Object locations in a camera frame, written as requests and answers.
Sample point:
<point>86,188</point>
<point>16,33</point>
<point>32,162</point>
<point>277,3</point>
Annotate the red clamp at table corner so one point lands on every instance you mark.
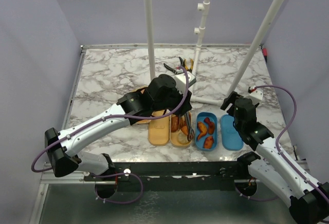
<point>264,51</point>

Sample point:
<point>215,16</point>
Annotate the blue lunch box base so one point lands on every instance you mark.
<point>200,117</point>

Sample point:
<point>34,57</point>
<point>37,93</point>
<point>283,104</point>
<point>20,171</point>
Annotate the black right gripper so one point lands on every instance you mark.
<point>232,98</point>

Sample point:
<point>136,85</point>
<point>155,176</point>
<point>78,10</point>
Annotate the metal food tongs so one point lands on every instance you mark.
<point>186,120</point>

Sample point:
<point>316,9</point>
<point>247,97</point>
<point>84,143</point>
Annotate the beige lunch box base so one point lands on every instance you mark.
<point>173,138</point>

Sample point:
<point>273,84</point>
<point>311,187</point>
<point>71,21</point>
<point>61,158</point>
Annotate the yellow handled pliers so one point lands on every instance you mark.
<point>189,65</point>

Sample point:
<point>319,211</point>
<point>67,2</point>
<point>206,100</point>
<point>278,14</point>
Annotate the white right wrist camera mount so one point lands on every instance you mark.
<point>255,95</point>

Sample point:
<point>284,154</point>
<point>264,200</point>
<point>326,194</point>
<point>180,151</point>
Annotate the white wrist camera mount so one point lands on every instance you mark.
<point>255,95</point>
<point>181,82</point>

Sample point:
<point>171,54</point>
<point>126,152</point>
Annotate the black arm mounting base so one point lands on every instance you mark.
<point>175,176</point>

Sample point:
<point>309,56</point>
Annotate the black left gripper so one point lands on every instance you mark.
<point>186,106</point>

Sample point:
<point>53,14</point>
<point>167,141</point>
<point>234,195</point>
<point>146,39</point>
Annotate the black pruning shears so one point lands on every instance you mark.
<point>176,70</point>

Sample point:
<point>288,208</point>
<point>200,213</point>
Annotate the orange chicken wing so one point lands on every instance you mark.
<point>202,130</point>

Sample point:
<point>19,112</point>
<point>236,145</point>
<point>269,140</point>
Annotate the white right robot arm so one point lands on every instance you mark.
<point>304,195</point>

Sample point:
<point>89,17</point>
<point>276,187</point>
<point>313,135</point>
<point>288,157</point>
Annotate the blue lunch box lid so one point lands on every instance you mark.
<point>230,138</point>

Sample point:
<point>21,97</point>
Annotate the brown sausage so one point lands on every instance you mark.
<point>174,123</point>

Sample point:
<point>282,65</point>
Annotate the orange fried chicken piece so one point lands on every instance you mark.
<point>208,143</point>

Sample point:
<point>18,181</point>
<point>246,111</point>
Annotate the woven bamboo basket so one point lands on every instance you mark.
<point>141,89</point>

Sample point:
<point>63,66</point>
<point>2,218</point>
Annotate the orange fried shrimp piece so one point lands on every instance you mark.
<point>185,130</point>

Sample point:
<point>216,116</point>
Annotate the beige lunch box lid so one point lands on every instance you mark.
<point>159,131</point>

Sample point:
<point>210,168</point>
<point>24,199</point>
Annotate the brown fried patty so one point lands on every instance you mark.
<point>211,128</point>

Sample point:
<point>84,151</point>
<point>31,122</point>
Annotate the white steamed bun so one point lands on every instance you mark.
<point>182,139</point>

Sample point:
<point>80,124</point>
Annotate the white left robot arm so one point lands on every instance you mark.
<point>65,147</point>

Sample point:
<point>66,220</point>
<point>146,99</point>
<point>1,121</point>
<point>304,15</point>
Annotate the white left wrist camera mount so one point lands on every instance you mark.
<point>181,82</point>

